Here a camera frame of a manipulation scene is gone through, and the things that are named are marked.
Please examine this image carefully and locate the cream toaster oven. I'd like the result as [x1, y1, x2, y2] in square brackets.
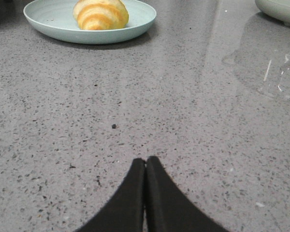
[255, 0, 290, 26]

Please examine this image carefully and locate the light green plate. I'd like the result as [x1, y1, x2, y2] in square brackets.
[23, 0, 157, 44]

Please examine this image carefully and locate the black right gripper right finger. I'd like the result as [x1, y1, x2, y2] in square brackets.
[146, 156, 226, 232]

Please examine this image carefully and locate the golden croissant bread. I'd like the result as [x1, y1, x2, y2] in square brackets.
[72, 0, 129, 30]

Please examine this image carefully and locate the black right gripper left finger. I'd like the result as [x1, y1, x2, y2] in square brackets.
[78, 158, 145, 232]

